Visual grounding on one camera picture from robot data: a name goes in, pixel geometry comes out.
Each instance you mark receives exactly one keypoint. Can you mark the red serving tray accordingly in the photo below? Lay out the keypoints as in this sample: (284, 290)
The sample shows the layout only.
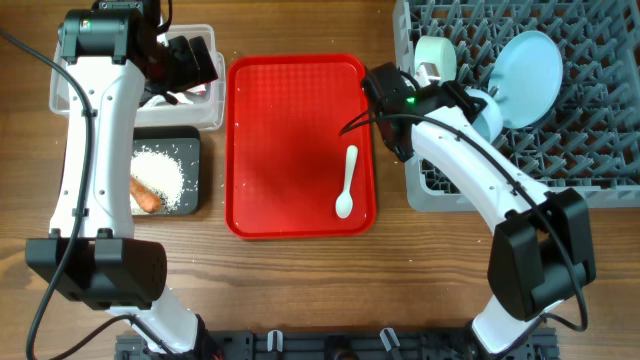
(285, 154)

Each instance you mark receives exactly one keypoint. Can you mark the black food waste tray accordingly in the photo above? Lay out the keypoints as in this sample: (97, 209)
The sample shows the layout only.
(173, 134)

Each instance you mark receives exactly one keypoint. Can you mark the white plastic spoon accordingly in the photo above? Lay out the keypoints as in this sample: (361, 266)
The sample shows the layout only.
(344, 202)

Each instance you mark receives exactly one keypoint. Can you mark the mint green bowl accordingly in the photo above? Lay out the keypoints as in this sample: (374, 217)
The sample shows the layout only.
(439, 51)

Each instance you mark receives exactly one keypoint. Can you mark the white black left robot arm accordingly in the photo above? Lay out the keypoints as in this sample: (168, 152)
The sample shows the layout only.
(90, 254)

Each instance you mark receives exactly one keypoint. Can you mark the grey dishwasher rack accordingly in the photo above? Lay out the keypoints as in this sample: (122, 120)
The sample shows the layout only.
(589, 140)

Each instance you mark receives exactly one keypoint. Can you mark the light blue plate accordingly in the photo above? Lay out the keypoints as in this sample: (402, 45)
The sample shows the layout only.
(527, 75)

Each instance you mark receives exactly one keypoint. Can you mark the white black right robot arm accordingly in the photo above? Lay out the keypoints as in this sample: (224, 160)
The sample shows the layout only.
(542, 253)

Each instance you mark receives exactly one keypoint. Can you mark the white rice pile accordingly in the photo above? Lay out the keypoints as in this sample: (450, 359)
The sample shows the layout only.
(171, 171)

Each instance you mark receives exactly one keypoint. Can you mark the light blue bowl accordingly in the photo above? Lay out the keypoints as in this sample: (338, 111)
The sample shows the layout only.
(489, 123)

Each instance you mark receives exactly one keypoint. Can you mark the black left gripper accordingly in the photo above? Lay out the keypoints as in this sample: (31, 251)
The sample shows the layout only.
(189, 74)

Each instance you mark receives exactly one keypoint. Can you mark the clear plastic waste bin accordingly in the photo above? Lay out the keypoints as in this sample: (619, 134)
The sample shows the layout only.
(200, 105)

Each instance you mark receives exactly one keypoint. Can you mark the orange carrot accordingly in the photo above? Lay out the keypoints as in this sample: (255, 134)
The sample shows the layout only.
(148, 201)

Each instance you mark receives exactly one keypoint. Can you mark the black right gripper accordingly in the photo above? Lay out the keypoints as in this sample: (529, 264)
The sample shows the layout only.
(461, 96)

